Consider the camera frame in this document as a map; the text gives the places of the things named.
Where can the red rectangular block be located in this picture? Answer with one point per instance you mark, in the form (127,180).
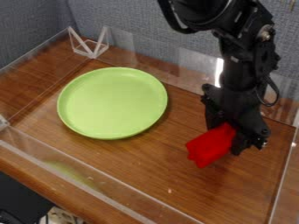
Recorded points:
(212,145)

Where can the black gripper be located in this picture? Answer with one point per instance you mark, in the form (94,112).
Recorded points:
(234,102)

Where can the light green plate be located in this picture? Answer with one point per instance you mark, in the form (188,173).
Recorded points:
(113,103)

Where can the clear acrylic enclosure wall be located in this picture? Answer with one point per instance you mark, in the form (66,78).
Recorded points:
(140,180)

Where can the white power strip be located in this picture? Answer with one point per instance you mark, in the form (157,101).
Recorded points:
(59,216)

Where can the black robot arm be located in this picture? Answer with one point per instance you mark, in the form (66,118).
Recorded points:
(242,24)

